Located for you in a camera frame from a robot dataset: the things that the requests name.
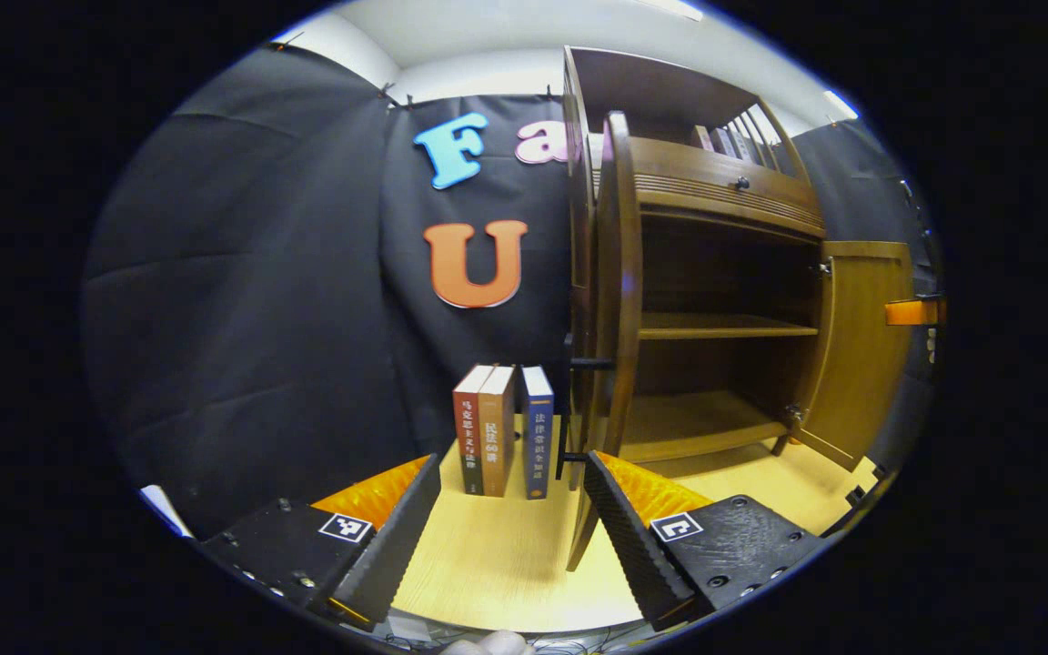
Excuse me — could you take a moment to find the wooden shoe cabinet door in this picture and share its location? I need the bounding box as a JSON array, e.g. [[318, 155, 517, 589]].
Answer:
[[566, 111, 644, 572], [792, 240, 916, 472]]

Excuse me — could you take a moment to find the blue book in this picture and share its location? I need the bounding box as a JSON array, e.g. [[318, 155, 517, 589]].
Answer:
[[521, 366, 555, 500]]

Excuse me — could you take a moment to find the wooden cabinet drawer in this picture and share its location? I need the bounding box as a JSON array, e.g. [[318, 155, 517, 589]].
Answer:
[[629, 136, 827, 239]]

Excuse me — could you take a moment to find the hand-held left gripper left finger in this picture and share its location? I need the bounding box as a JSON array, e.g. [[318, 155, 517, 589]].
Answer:
[[199, 452, 443, 633]]

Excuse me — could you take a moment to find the red book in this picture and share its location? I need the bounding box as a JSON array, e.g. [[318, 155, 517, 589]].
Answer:
[[452, 365, 495, 497]]

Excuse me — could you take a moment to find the wooden cabinet shelf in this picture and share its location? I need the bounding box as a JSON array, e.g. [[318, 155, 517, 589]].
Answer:
[[639, 312, 819, 341]]

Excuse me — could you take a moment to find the wooden double-door shoe cabinet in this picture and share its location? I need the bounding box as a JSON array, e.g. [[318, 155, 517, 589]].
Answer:
[[562, 45, 916, 572]]

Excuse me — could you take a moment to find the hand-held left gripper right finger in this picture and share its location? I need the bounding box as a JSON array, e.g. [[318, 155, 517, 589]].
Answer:
[[583, 450, 827, 630]]

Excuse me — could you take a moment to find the brown book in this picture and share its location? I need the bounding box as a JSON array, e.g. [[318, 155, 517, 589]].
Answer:
[[478, 365, 517, 499]]

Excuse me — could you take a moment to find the large ceiling light panel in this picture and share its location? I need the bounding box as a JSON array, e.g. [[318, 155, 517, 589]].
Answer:
[[642, 0, 705, 22]]

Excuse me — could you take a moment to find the black backdrop cloth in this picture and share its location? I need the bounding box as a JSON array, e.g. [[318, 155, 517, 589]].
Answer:
[[80, 44, 943, 538]]

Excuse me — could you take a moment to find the black door handle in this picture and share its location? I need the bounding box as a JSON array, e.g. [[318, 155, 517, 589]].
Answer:
[[556, 335, 614, 481]]

